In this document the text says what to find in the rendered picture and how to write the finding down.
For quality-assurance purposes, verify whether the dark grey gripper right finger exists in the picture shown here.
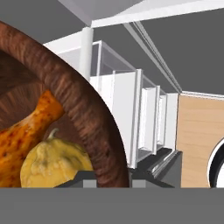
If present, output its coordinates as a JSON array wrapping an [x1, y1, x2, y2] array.
[[128, 170, 176, 188]]

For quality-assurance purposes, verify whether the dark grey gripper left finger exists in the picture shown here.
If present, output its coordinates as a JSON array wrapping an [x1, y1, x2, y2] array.
[[54, 171, 98, 188]]

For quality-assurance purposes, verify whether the brown wooden bowl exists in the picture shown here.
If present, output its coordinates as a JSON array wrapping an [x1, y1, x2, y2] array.
[[0, 20, 130, 188]]

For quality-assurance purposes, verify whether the yellow squash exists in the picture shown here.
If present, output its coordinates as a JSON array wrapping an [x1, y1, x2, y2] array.
[[19, 128, 95, 188]]

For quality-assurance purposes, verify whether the orange chicken drumstick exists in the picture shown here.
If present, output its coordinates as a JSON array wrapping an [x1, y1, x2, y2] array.
[[0, 89, 66, 188]]

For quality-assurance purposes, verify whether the white round plate black rim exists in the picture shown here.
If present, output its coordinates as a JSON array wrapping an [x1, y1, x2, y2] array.
[[206, 138, 224, 188]]

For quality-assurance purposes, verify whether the light wooden cupboard panel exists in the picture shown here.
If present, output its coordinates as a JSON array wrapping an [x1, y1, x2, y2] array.
[[176, 93, 224, 188]]

